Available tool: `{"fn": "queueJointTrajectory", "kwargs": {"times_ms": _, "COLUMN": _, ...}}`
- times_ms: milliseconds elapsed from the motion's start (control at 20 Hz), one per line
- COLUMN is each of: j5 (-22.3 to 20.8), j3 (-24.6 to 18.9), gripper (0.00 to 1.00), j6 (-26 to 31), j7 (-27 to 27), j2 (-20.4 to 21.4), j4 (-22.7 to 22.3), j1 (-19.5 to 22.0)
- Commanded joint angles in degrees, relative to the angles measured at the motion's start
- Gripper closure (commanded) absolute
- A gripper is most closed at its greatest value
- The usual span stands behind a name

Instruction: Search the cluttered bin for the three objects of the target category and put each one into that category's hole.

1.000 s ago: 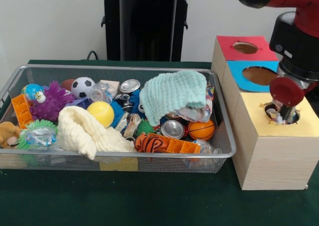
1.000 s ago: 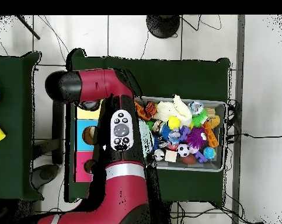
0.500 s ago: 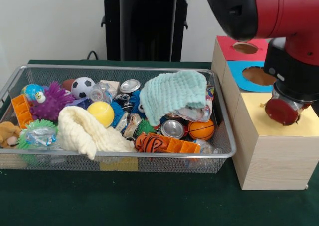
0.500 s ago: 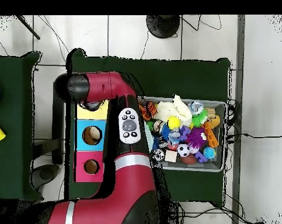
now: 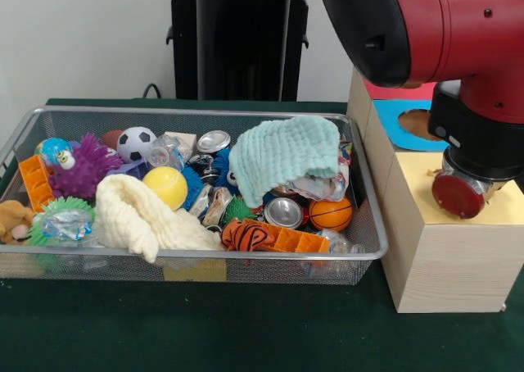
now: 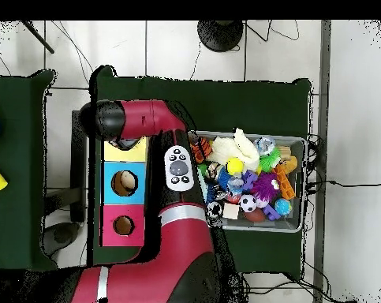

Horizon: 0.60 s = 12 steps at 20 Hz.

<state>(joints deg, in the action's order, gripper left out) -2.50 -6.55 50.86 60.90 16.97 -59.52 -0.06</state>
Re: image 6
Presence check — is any brown football toy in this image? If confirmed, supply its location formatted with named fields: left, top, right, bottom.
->
left=244, top=208, right=267, bottom=223

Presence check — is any green spiky ball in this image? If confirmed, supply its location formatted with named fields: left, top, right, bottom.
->
left=258, top=147, right=282, bottom=173

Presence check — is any black upright panel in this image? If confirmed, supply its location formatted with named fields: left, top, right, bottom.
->
left=70, top=110, right=88, bottom=223

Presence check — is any dark green side table cloth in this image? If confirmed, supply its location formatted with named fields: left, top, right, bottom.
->
left=0, top=69, right=58, bottom=272

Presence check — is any wooden box with three holes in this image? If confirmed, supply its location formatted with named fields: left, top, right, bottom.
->
left=99, top=137, right=148, bottom=248

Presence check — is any yellow ball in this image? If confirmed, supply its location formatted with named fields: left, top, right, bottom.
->
left=225, top=156, right=245, bottom=177

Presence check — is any black and white soccer ball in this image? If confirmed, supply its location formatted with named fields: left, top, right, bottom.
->
left=239, top=194, right=258, bottom=213

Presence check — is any orange tiger plush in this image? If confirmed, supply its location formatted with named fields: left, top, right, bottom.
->
left=191, top=136, right=213, bottom=163

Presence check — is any orange plastic grid tray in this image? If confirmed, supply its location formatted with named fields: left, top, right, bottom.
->
left=273, top=163, right=297, bottom=200

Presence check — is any shallow clear mesh bin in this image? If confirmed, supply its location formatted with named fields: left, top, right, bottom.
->
left=189, top=128, right=307, bottom=234

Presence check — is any black round stand base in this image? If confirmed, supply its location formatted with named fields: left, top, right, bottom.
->
left=196, top=21, right=245, bottom=53

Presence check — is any grey rounded stand foot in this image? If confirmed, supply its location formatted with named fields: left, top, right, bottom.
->
left=41, top=221, right=82, bottom=257

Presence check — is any tan plush toy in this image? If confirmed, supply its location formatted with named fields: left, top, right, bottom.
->
left=279, top=155, right=299, bottom=174

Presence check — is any black floor cable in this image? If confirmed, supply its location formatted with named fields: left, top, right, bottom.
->
left=306, top=179, right=381, bottom=190

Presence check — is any blue globe ball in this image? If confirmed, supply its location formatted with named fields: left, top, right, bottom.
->
left=274, top=197, right=293, bottom=217

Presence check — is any black tripod leg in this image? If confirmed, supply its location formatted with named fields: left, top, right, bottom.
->
left=21, top=21, right=56, bottom=54

